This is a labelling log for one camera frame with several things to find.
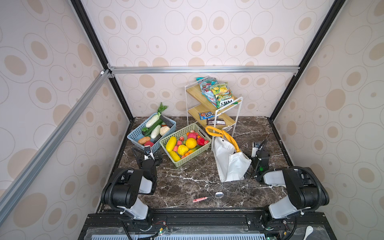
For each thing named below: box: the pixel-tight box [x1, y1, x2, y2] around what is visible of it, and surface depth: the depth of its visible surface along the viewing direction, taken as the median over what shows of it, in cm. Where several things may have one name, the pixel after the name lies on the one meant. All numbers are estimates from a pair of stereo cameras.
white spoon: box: [303, 225, 314, 240], surface depth 73 cm
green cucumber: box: [144, 119, 163, 137], surface depth 108 cm
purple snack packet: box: [206, 118, 226, 126], surface depth 96 cm
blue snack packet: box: [199, 112, 215, 121], surface depth 99 cm
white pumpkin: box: [159, 126, 170, 136], surface depth 105 cm
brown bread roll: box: [138, 136, 151, 145], surface depth 103 cm
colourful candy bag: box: [196, 76, 219, 106], surface depth 83 cm
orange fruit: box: [186, 137, 197, 149], surface depth 97 cm
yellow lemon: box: [177, 144, 189, 156], surface depth 97 cm
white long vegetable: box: [150, 124, 161, 139], surface depth 108 cm
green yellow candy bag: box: [211, 82, 235, 109], surface depth 80 cm
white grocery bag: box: [205, 126, 252, 183], surface depth 85 cm
